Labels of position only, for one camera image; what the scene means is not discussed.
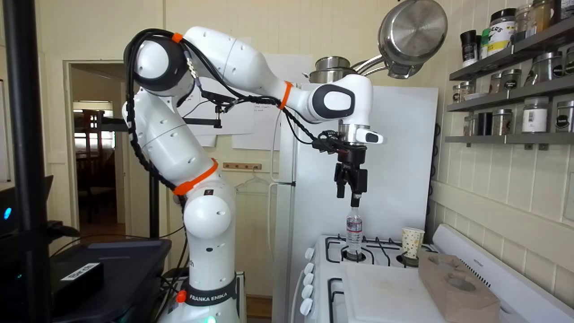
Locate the patterned paper cup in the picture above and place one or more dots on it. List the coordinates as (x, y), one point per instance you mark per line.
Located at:
(411, 240)

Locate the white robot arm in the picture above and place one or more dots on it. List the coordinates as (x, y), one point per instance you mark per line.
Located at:
(163, 68)

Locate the black desk with equipment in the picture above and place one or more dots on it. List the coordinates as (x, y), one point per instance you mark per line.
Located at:
(97, 281)

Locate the black camera stand pole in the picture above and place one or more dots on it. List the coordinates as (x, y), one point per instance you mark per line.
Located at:
(25, 118)

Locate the white label spice jar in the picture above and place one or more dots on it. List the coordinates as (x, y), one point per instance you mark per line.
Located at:
(500, 28)

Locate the small steel pot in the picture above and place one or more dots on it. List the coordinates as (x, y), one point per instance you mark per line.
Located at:
(330, 68)

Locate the metal wall spice shelf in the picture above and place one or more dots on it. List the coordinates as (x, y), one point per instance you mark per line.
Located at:
(549, 39)

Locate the clear plastic water bottle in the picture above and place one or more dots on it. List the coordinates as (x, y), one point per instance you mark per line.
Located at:
(353, 229)

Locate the large hanging steel pot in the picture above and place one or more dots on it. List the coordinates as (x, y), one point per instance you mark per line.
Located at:
(407, 36)

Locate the white refrigerator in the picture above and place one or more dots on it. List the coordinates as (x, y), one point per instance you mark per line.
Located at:
(398, 177)

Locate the white cutting board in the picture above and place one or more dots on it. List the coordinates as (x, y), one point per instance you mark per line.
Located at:
(387, 294)

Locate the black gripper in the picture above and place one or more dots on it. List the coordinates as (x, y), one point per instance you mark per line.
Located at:
(350, 170)

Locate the white gas stove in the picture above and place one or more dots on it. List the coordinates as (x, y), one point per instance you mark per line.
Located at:
(317, 290)

